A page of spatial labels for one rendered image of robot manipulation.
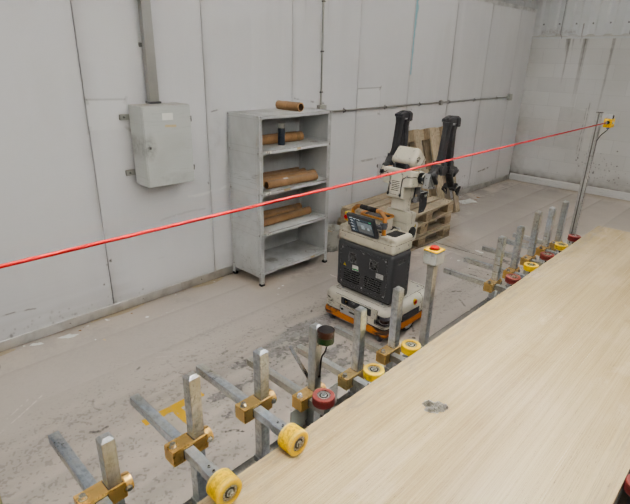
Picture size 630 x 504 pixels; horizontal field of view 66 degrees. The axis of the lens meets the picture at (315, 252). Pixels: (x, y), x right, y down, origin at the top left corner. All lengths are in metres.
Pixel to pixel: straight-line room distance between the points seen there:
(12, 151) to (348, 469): 3.03
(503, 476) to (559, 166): 8.26
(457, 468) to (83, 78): 3.37
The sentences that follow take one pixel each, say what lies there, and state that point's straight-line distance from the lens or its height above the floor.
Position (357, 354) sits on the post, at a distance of 1.99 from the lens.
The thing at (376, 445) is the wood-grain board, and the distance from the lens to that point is 1.62.
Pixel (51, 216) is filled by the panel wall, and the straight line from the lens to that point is 3.97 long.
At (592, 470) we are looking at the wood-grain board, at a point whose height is 0.90.
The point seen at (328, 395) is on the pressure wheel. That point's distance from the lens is 1.78.
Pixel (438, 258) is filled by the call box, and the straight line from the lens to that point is 2.23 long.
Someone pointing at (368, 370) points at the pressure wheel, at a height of 0.91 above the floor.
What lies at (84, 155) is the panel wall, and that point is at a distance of 3.97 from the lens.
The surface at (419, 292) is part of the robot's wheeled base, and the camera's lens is 4.02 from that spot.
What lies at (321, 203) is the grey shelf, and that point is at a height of 0.62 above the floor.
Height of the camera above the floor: 2.00
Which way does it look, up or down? 22 degrees down
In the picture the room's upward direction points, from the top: 1 degrees clockwise
